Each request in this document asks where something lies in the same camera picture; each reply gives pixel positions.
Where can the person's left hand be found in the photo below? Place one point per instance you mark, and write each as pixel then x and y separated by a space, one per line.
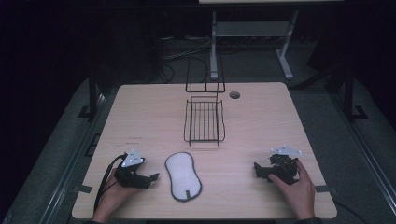
pixel 113 196

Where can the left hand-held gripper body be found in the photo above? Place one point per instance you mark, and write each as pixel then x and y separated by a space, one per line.
pixel 130 174

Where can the grey tape strip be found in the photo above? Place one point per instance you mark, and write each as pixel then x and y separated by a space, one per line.
pixel 82 188
pixel 325 188

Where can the black metal post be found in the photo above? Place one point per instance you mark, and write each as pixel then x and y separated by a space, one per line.
pixel 92 93
pixel 349 93

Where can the white sponge pad grey edge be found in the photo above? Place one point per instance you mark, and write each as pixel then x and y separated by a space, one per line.
pixel 183 176

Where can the person's right hand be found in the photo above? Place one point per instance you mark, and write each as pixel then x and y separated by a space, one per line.
pixel 295 193

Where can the grey metal stand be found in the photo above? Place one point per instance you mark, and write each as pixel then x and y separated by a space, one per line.
pixel 252 29

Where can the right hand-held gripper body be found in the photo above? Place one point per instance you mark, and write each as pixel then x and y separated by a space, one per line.
pixel 284 168

